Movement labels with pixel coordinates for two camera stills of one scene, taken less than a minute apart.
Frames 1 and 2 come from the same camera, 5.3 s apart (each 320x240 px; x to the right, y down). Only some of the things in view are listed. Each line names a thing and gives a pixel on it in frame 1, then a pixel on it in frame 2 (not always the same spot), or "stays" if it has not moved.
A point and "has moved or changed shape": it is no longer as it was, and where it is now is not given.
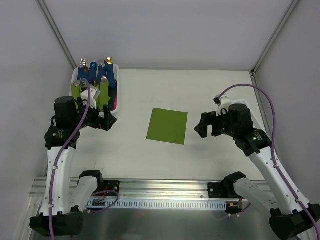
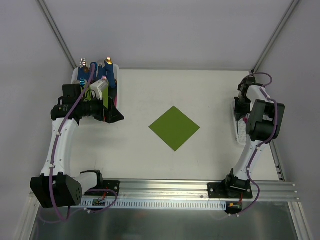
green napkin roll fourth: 104,97 stays
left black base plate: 112,185 stays
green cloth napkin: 168,126 has moved or changed shape
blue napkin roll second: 92,72 stays
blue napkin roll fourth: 111,79 stays
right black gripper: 212,125 -> 240,107
